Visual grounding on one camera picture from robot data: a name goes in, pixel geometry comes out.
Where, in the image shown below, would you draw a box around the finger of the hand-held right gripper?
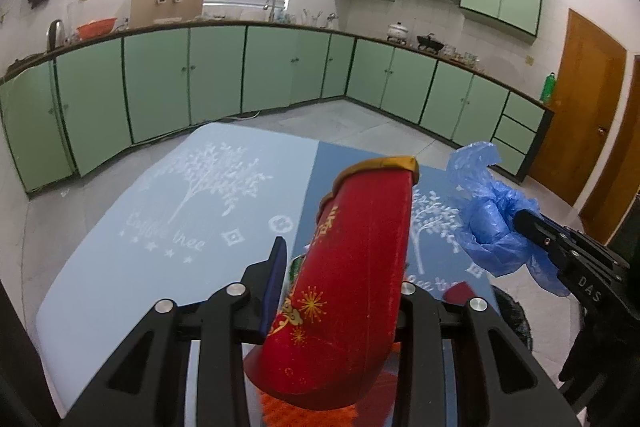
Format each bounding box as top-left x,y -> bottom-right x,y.
537,211 -> 616,258
514,208 -> 576,273

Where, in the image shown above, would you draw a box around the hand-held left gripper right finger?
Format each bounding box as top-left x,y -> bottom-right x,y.
392,279 -> 568,427

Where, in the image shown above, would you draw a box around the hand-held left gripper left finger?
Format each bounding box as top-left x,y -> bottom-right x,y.
65,236 -> 290,427

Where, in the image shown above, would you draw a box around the carton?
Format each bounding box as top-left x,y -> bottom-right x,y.
286,256 -> 307,295

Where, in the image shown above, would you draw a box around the blue plastic bag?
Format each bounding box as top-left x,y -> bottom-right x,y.
446,141 -> 571,297

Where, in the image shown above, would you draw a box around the red cylinder box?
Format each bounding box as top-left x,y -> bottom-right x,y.
243,155 -> 420,412

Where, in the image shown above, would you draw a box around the black trash bin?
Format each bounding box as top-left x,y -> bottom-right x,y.
490,284 -> 537,355

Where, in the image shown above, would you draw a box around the orange foam net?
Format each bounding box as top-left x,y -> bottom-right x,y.
257,384 -> 363,427

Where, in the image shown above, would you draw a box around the person's right hand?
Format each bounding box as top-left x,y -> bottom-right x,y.
559,302 -> 640,413

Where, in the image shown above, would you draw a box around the wooden door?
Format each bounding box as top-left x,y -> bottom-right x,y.
580,54 -> 640,245
527,8 -> 628,208

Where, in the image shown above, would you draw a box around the light blue tree print tablecloth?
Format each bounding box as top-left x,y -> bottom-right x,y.
36,123 -> 321,423

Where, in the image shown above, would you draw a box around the glass jars group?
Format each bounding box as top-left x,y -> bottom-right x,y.
442,44 -> 483,68

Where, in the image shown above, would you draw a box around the green base cabinets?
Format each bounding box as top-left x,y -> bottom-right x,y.
0,19 -> 556,200

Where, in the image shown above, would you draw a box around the white pot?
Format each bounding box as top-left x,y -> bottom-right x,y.
387,22 -> 413,44

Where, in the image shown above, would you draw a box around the red basin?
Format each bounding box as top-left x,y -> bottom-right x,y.
76,18 -> 118,40

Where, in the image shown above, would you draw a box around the metal kettle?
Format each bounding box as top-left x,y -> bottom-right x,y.
46,19 -> 66,52

